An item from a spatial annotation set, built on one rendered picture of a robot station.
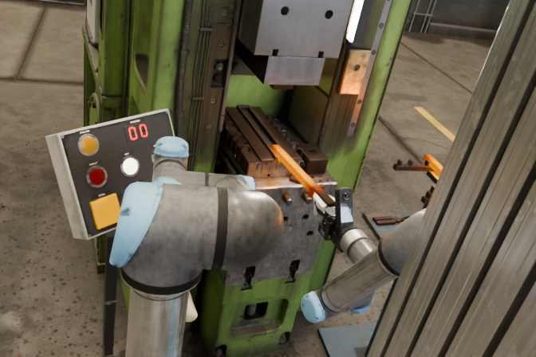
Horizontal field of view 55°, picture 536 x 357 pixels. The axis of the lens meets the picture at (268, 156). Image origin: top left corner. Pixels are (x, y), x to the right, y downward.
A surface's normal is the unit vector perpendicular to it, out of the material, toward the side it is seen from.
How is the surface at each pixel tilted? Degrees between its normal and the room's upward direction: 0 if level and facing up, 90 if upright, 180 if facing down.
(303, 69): 90
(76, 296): 0
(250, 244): 73
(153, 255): 87
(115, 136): 60
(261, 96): 90
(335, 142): 90
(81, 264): 0
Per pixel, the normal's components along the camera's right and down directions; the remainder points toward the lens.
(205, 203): 0.21, -0.66
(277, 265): 0.37, 0.51
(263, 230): 0.77, -0.02
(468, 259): -0.98, -0.15
